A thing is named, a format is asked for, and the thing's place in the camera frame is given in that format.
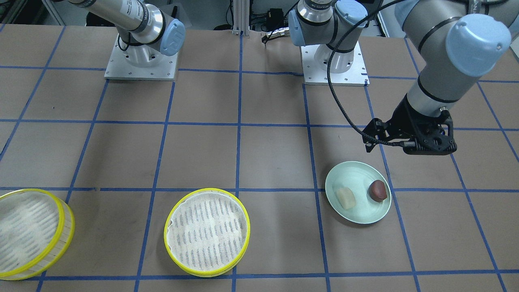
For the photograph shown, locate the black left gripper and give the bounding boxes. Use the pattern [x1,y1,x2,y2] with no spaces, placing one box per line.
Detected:
[362,96,457,156]

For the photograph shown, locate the brown steamed bun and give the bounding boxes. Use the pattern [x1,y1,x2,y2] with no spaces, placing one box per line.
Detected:
[368,180,388,203]

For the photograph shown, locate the white steamed bun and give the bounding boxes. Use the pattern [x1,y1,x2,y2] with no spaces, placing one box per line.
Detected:
[336,187,357,210]

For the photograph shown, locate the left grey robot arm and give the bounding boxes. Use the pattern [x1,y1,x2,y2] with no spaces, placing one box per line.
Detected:
[287,0,519,155]

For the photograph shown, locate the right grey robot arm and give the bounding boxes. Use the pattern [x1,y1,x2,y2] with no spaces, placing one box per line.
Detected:
[71,0,187,79]

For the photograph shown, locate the mint green plate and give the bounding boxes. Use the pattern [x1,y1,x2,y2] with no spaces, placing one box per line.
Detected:
[324,161,392,224]

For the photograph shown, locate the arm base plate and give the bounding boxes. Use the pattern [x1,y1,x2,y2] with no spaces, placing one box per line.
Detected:
[104,35,179,81]
[300,41,370,86]

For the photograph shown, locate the aluminium frame post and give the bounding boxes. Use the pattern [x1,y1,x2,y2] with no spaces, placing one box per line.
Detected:
[231,0,251,38]

